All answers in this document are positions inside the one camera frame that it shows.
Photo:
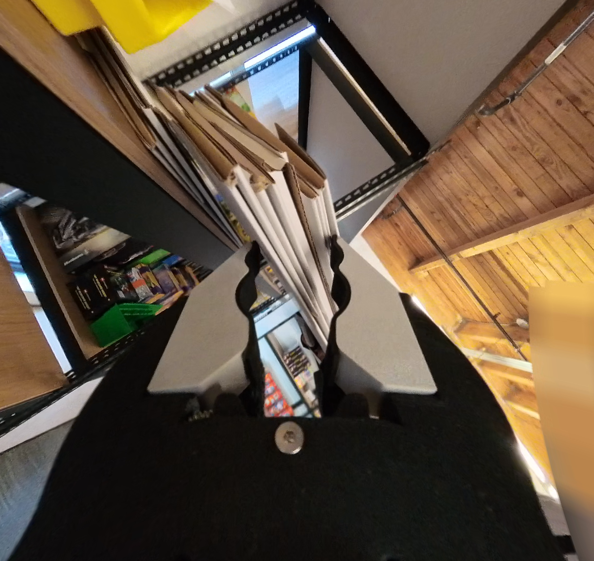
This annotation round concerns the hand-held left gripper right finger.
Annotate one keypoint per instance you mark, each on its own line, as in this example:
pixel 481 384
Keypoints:
pixel 385 338

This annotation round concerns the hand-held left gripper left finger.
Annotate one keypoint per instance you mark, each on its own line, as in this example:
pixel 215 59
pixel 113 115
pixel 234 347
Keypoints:
pixel 204 338

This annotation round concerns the stack of cardboard sheets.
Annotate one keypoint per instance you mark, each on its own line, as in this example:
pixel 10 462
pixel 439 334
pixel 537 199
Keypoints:
pixel 278 208

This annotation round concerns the row of colourful boxes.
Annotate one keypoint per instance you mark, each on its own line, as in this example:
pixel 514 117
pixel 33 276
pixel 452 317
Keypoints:
pixel 157 278

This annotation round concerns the green plastic crate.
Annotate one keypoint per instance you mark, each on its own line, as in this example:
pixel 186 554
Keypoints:
pixel 120 319

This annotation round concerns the background shelf rack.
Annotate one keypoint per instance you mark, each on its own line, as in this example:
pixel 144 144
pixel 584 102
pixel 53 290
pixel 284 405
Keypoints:
pixel 287 361

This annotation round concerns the thin black ceiling pipe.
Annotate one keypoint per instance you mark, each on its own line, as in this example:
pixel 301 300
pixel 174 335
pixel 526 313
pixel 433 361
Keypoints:
pixel 464 282

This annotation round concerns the small black box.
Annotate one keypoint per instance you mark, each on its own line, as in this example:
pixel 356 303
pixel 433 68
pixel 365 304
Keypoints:
pixel 93 292

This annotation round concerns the dark car picture box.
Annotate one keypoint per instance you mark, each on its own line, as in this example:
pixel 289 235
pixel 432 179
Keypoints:
pixel 83 240

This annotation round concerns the brown wooden shelf board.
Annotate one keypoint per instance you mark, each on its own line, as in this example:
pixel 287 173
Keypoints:
pixel 23 347

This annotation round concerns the grey ceiling conduit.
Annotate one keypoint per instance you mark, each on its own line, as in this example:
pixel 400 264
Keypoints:
pixel 533 73

